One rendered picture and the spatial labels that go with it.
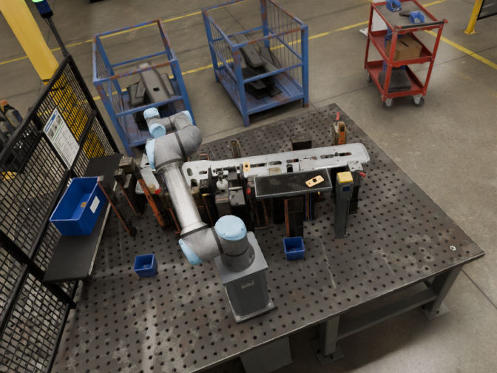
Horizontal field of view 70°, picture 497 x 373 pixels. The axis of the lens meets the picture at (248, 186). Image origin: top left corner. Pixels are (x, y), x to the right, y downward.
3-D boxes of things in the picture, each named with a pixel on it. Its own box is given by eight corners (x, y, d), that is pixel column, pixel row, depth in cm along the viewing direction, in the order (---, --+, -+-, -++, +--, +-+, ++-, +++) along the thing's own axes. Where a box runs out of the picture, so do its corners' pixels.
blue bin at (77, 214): (110, 192, 207) (100, 176, 197) (89, 235, 186) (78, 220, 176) (83, 193, 209) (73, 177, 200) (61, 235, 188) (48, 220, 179)
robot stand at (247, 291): (275, 308, 180) (268, 266, 152) (237, 324, 177) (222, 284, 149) (260, 275, 194) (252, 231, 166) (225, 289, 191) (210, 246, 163)
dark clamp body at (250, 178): (267, 214, 224) (261, 170, 196) (269, 231, 214) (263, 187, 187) (250, 216, 224) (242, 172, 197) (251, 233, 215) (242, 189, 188)
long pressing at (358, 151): (361, 140, 217) (362, 138, 216) (372, 164, 202) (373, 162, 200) (140, 169, 225) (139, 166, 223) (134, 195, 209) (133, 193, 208)
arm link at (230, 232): (253, 249, 147) (249, 229, 138) (222, 261, 145) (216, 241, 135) (242, 228, 155) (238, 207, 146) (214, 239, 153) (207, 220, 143)
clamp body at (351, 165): (355, 200, 222) (361, 157, 196) (360, 214, 214) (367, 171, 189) (339, 202, 223) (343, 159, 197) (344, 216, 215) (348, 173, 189)
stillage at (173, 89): (123, 105, 475) (92, 33, 407) (181, 89, 485) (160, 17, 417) (130, 159, 392) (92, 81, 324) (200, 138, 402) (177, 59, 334)
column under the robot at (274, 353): (293, 362, 227) (288, 317, 180) (248, 381, 223) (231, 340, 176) (275, 318, 248) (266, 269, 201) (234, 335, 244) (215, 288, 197)
